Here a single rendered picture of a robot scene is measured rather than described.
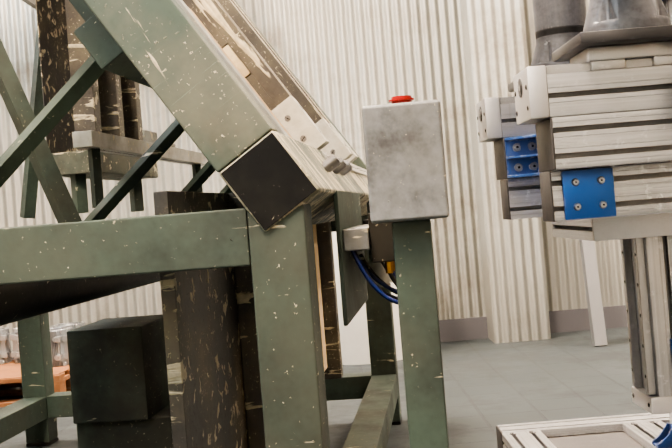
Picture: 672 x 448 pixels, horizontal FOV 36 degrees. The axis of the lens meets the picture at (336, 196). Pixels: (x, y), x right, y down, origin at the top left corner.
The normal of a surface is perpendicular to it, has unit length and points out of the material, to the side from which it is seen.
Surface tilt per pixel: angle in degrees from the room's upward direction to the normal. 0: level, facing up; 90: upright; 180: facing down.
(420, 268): 90
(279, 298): 90
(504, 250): 90
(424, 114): 90
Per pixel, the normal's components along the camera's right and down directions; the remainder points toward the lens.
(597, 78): 0.00, -0.01
